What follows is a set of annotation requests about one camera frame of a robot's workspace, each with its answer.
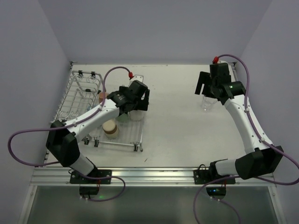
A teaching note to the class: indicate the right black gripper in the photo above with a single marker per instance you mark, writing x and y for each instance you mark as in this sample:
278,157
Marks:
205,84

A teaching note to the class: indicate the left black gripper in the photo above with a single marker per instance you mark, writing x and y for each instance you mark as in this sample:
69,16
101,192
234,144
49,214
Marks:
142,102

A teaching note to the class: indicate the white ceramic mug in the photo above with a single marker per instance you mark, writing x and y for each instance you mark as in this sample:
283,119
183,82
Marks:
136,115

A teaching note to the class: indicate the light green cup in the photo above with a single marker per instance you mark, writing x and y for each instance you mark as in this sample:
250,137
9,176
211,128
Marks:
123,118

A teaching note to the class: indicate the clear glass cup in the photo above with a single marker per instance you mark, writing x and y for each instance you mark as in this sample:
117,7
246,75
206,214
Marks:
207,103

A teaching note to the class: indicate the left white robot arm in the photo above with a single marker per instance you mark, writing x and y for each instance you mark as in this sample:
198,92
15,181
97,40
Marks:
63,138

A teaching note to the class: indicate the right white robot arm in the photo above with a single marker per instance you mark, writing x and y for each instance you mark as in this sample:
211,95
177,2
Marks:
259,159

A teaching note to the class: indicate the beige brown cup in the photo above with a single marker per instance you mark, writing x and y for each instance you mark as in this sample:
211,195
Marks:
110,129

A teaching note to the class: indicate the pink ceramic mug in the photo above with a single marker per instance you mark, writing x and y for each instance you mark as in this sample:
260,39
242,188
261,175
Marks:
102,96

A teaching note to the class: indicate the left black control box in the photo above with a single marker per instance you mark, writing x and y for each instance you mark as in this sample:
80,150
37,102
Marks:
88,191

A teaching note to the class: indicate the black control box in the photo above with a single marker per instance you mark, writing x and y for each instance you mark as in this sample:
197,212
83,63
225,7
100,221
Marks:
88,191
216,192

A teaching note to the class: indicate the right black control box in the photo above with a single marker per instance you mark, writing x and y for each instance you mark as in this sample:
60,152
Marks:
216,192

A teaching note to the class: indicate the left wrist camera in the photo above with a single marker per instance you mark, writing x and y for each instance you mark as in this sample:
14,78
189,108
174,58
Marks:
137,78

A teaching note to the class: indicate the silver wire dish rack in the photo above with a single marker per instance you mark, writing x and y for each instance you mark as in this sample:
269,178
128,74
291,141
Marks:
82,91

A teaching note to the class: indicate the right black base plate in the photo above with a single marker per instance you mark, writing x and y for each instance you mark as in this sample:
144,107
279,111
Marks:
204,174

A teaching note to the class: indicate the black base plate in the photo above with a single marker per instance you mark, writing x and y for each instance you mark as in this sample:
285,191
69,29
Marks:
103,174
204,174

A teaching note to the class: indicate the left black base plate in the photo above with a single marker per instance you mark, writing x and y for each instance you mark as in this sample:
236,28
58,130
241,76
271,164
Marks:
103,174

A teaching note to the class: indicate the aluminium mounting rail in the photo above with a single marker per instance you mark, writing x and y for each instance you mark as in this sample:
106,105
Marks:
133,177

